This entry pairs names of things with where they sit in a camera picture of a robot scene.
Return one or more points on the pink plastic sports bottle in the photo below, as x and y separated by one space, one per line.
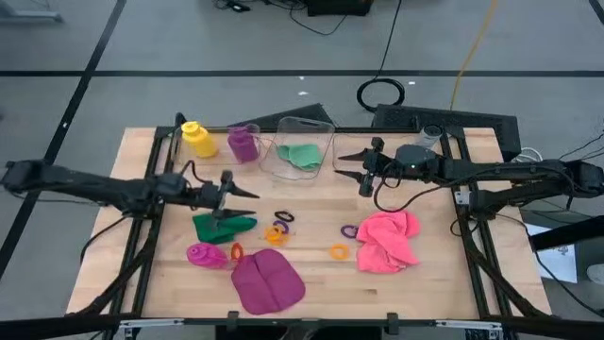
206 255

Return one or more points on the pink terry towel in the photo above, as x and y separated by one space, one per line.
384 241

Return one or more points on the black metal beam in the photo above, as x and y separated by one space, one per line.
566 233

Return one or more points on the silver aluminium bracket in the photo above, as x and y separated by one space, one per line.
151 323
467 324

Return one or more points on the purple plastic sports bottle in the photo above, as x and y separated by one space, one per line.
243 146

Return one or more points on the grey metal base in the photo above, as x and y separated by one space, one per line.
28 16

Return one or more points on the dark green microfibre cloth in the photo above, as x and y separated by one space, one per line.
222 231

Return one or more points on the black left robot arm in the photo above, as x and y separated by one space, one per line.
94 184

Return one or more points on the light green microfibre cloth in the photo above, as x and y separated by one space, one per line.
302 157

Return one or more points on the yellow plastic sports bottle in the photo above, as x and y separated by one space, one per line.
200 141

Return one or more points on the black box on floor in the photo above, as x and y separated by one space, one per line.
340 7

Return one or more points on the magenta microfibre cloth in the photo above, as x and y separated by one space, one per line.
269 283

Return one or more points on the clear plastic container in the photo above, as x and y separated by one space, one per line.
347 141
273 163
222 141

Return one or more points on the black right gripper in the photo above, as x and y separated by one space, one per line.
380 165

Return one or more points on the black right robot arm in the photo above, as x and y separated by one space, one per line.
495 170

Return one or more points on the white printed cup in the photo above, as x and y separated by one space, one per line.
429 137

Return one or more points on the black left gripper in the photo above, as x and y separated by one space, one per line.
222 193

